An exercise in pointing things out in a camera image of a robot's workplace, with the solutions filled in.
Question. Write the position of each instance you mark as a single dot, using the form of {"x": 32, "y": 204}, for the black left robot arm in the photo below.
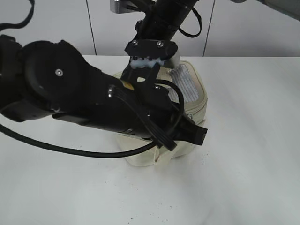
{"x": 53, "y": 79}

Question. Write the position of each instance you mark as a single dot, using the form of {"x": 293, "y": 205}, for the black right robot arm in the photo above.
{"x": 163, "y": 18}

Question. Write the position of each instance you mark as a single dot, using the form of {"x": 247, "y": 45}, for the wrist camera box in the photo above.
{"x": 126, "y": 6}
{"x": 146, "y": 53}

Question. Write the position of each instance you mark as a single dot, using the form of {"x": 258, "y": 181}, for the cream zippered bag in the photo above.
{"x": 186, "y": 77}

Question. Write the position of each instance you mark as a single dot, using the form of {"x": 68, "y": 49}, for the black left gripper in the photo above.
{"x": 158, "y": 108}

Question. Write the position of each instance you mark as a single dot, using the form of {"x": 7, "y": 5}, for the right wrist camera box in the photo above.
{"x": 126, "y": 6}

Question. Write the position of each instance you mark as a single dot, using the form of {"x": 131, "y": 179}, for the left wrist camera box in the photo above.
{"x": 146, "y": 53}

